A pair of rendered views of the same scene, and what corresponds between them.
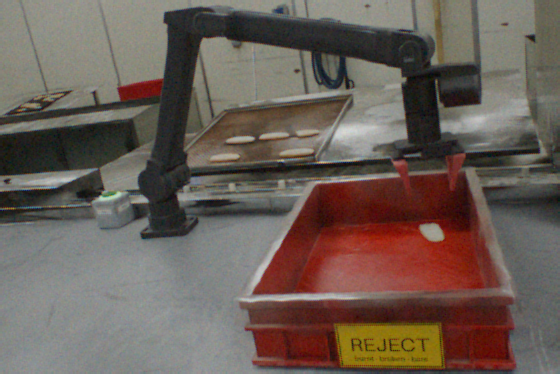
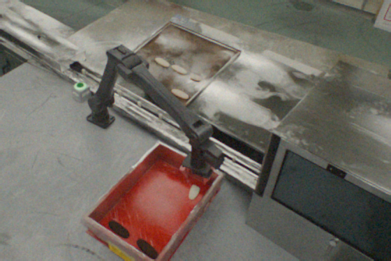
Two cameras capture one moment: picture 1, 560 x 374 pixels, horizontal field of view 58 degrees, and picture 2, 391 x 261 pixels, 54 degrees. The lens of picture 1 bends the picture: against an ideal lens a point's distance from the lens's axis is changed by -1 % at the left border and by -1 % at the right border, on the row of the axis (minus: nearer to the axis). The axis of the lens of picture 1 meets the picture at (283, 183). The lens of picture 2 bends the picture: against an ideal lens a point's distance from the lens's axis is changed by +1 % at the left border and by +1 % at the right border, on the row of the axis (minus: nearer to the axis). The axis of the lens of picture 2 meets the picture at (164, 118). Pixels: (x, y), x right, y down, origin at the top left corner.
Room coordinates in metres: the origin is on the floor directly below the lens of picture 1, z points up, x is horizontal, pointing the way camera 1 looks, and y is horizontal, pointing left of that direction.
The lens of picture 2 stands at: (-0.10, -0.40, 2.09)
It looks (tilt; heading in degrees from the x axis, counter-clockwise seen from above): 42 degrees down; 16
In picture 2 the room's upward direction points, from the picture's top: 2 degrees clockwise
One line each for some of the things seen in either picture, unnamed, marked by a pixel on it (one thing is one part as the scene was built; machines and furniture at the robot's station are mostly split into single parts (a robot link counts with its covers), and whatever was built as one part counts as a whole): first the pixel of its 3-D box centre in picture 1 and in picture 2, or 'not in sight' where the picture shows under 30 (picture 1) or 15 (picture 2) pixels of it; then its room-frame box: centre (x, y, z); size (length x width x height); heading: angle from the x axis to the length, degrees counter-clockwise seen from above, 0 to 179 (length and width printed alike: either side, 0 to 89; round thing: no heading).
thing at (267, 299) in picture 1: (383, 247); (157, 202); (0.73, -0.14, 0.87); 0.49 x 0.34 x 0.10; 163
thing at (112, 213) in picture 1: (116, 215); (82, 94); (1.27, 0.45, 0.84); 0.08 x 0.08 x 0.11; 67
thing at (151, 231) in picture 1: (166, 214); (100, 113); (1.15, 0.29, 0.86); 0.12 x 0.09 x 0.08; 75
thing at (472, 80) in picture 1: (441, 71); (209, 146); (0.84, -0.29, 1.12); 0.11 x 0.09 x 0.12; 62
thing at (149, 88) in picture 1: (150, 88); not in sight; (5.00, 1.11, 0.94); 0.51 x 0.36 x 0.13; 71
